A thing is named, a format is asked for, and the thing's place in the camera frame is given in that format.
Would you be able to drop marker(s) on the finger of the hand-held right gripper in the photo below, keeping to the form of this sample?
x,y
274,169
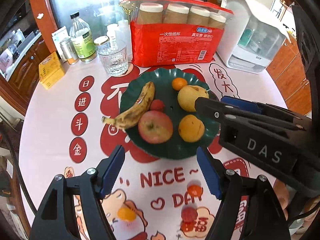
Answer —
x,y
240,103
212,110

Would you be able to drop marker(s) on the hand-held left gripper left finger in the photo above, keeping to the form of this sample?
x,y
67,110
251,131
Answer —
x,y
112,172

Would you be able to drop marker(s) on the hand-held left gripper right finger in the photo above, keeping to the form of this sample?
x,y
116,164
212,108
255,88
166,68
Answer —
x,y
208,177

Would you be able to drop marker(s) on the yellow pear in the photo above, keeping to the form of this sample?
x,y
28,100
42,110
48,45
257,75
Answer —
x,y
187,97

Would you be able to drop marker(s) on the large orange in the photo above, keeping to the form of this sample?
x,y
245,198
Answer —
x,y
191,128

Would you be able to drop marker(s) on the small tangerine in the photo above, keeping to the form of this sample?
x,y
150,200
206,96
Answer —
x,y
179,83
126,213

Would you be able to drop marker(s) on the dark green scalloped plate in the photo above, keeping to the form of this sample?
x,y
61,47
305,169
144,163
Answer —
x,y
162,150

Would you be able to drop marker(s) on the red cherry tomato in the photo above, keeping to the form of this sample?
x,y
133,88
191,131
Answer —
x,y
186,226
188,214
157,105

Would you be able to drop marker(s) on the red apple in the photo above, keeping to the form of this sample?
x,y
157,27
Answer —
x,y
155,127

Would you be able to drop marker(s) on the spotted ripe banana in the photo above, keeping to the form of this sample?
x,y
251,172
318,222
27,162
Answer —
x,y
140,105

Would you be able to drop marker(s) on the person's right hand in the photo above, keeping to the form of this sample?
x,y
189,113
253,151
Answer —
x,y
283,197

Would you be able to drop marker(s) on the orange-red cherry tomato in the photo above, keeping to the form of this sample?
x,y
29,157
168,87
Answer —
x,y
195,189

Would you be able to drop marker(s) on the wooden sideboard cabinet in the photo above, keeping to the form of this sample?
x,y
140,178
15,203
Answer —
x,y
287,75

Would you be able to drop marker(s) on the red paper cup package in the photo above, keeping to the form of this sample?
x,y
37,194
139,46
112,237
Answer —
x,y
175,47

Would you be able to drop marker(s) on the white countertop appliance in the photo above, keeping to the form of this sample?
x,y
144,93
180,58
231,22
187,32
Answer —
x,y
240,5

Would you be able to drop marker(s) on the ribbed glass tumbler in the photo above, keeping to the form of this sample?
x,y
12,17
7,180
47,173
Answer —
x,y
112,60

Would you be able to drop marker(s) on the translucent plastic bottle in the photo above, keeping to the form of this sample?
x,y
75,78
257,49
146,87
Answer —
x,y
123,33

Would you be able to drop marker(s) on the yellow box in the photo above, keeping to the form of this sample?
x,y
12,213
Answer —
x,y
50,72

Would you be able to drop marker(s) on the small white pill bottle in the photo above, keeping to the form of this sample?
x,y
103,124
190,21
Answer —
x,y
111,33

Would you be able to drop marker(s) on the silver metal can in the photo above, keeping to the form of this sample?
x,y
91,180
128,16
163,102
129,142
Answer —
x,y
68,52

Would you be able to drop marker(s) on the clear bottle green label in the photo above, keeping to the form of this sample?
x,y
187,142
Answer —
x,y
83,45

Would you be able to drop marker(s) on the glass jar gold lid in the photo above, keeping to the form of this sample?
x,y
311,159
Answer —
x,y
101,41

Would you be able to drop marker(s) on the wooden kitchen cabinet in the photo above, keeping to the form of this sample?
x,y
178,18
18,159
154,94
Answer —
x,y
25,65

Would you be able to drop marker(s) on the white carton box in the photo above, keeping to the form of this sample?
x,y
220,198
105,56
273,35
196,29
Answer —
x,y
60,33

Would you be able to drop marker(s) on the frosted glass door gold ornament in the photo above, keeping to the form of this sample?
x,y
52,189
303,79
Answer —
x,y
87,0

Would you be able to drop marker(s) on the small pink door sticker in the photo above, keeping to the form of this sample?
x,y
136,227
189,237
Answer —
x,y
40,15

